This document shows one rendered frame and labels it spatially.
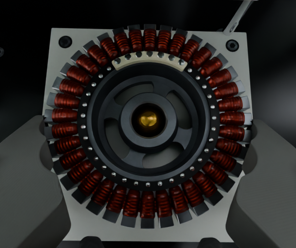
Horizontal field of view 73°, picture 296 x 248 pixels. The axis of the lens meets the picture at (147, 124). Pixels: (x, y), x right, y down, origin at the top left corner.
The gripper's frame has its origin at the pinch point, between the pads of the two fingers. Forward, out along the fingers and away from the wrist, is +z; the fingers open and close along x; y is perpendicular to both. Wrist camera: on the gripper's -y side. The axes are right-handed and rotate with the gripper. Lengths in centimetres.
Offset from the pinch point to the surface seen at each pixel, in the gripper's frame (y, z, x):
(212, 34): -3.9, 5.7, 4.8
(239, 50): -2.9, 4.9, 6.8
